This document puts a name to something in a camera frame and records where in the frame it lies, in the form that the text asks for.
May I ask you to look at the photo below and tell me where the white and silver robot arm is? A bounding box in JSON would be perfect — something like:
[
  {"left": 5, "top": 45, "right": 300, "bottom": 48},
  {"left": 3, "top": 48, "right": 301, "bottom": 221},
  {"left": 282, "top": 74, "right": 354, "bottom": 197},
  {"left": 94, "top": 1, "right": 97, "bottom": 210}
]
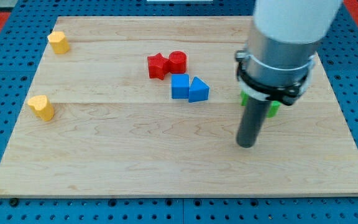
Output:
[{"left": 235, "top": 0, "right": 342, "bottom": 106}]

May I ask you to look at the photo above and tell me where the green circle block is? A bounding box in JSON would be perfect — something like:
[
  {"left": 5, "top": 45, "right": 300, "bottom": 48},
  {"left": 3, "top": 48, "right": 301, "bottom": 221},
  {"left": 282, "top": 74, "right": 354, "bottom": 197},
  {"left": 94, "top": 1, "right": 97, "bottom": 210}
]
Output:
[{"left": 267, "top": 101, "right": 281, "bottom": 118}]

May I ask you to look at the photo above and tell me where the yellow heart block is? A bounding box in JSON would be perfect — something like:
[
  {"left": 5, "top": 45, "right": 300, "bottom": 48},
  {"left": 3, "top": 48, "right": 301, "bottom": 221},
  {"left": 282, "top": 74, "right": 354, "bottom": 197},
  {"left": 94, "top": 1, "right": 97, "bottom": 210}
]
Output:
[{"left": 27, "top": 95, "right": 55, "bottom": 121}]

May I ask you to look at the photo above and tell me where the blue triangle block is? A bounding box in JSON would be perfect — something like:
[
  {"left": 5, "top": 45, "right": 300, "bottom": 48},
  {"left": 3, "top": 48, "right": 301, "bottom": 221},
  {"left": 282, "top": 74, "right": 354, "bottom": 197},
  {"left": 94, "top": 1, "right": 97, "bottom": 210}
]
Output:
[{"left": 188, "top": 77, "right": 209, "bottom": 103}]

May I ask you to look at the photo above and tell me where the blue cube block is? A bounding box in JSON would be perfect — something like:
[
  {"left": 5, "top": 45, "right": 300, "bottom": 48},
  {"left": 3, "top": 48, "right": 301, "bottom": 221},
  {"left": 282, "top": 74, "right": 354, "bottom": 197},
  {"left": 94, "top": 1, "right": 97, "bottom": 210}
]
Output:
[{"left": 171, "top": 74, "right": 190, "bottom": 99}]

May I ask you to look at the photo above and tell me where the red star block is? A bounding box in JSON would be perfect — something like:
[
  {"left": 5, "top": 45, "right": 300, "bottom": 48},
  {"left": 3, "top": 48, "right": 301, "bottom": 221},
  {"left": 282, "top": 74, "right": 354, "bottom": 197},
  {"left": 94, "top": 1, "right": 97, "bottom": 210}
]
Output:
[{"left": 147, "top": 53, "right": 169, "bottom": 80}]

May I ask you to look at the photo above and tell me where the red cylinder block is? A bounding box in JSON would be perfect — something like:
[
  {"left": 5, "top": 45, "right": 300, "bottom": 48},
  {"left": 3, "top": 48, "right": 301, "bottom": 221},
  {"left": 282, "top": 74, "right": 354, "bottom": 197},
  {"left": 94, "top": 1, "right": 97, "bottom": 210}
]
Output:
[{"left": 168, "top": 51, "right": 187, "bottom": 73}]

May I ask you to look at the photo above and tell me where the light wooden board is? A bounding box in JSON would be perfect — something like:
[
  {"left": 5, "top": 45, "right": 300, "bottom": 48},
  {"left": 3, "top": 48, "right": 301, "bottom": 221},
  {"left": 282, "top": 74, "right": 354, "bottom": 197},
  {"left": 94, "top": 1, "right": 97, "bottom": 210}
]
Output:
[{"left": 0, "top": 16, "right": 358, "bottom": 198}]

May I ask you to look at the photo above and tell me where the green star block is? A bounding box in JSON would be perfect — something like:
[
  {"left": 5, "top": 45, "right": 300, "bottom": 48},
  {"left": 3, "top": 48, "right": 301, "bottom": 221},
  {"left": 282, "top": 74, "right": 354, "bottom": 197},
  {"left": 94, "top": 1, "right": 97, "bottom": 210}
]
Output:
[{"left": 241, "top": 91, "right": 249, "bottom": 106}]

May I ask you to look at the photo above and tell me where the yellow pentagon block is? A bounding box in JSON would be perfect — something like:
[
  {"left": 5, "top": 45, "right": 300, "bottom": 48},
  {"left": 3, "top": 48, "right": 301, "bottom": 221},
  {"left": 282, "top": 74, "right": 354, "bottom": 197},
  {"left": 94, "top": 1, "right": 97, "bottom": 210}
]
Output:
[{"left": 47, "top": 31, "right": 70, "bottom": 54}]

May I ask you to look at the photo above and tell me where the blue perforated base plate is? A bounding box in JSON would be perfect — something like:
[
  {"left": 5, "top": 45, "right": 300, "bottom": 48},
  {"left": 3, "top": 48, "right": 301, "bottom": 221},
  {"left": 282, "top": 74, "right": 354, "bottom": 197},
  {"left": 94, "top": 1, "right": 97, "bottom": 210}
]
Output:
[{"left": 0, "top": 1, "right": 358, "bottom": 223}]

